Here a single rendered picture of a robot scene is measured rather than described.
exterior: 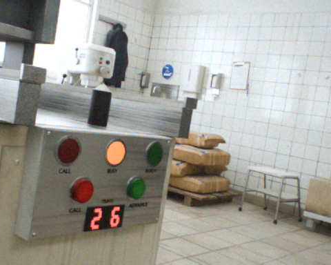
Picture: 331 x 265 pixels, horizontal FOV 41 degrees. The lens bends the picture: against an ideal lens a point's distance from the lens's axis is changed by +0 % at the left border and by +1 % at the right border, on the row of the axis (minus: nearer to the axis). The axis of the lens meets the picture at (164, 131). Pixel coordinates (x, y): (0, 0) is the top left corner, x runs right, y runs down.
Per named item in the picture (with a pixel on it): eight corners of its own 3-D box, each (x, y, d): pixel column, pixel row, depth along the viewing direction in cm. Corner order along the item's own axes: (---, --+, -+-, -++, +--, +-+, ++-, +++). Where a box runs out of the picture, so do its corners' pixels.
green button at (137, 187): (123, 197, 66) (125, 177, 65) (137, 196, 68) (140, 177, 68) (130, 200, 65) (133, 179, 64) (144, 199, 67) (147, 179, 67)
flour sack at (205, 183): (197, 195, 426) (200, 180, 425) (163, 185, 450) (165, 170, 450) (232, 191, 484) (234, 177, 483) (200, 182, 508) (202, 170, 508)
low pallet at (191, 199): (109, 181, 491) (111, 170, 490) (155, 179, 554) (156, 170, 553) (198, 210, 417) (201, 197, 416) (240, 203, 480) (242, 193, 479)
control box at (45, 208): (12, 232, 56) (27, 123, 55) (144, 217, 74) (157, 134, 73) (27, 242, 54) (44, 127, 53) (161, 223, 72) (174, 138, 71)
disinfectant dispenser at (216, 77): (218, 96, 530) (223, 71, 528) (209, 94, 515) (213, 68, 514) (212, 96, 536) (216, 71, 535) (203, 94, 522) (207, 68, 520)
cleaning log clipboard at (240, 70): (247, 96, 505) (254, 61, 502) (246, 96, 503) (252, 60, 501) (227, 94, 522) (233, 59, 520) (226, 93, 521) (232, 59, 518)
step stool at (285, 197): (302, 221, 439) (309, 176, 436) (275, 223, 409) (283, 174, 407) (264, 209, 472) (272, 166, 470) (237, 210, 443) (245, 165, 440)
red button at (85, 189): (67, 201, 58) (70, 178, 58) (85, 199, 60) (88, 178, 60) (74, 204, 57) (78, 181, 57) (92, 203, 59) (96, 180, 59)
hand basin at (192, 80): (191, 154, 550) (205, 65, 545) (172, 152, 521) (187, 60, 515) (134, 140, 614) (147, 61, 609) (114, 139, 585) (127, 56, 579)
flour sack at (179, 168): (125, 164, 472) (128, 148, 471) (150, 163, 506) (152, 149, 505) (181, 179, 430) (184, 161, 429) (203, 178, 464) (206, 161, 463)
